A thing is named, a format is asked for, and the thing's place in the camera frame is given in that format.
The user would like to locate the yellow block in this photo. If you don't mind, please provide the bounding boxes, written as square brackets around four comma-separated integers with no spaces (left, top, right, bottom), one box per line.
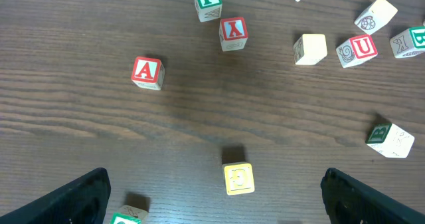
[293,34,327,65]
[354,0,398,35]
[222,162,255,195]

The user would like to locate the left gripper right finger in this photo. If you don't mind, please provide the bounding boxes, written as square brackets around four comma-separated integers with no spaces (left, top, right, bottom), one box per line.
[321,168,424,224]

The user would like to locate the red U block upper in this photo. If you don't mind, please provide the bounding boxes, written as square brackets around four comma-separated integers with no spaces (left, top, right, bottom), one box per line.
[336,35,378,68]

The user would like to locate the red A block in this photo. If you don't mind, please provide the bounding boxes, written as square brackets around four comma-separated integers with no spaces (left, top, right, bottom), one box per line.
[131,56,165,90]

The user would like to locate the plain K block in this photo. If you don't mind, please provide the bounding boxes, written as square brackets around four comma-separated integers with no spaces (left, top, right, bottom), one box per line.
[365,123,415,158]

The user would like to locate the yellow block near left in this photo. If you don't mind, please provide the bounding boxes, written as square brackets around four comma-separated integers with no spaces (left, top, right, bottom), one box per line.
[222,162,255,195]

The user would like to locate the yellow block centre left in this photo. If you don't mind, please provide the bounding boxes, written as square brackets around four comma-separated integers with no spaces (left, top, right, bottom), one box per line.
[293,34,327,65]

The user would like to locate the green J block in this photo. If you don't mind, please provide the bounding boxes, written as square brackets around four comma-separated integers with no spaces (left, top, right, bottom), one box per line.
[110,205,149,224]

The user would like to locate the yellow block top centre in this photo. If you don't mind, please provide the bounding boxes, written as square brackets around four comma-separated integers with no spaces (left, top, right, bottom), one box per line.
[354,0,398,35]

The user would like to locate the green B block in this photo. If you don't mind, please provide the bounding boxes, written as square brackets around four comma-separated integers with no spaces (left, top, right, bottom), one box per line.
[390,26,424,58]

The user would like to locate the green F block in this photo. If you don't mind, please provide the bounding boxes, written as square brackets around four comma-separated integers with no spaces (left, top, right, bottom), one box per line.
[194,0,222,23]

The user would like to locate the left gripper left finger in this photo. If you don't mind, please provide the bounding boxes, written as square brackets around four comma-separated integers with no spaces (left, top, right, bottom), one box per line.
[1,168,111,224]

